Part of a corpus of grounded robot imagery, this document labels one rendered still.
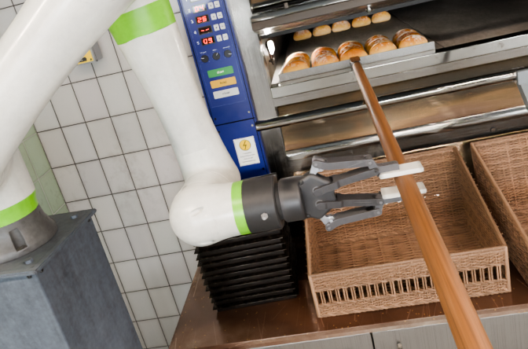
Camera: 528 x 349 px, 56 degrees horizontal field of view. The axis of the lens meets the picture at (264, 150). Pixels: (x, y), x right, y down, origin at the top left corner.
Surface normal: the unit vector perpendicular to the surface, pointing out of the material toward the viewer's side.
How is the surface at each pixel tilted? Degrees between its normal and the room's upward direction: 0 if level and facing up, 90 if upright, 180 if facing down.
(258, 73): 90
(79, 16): 109
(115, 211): 90
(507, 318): 90
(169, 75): 94
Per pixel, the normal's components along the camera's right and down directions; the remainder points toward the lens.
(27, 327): -0.14, 0.36
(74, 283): 0.96, -0.16
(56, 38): 0.36, 0.45
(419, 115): -0.15, 0.02
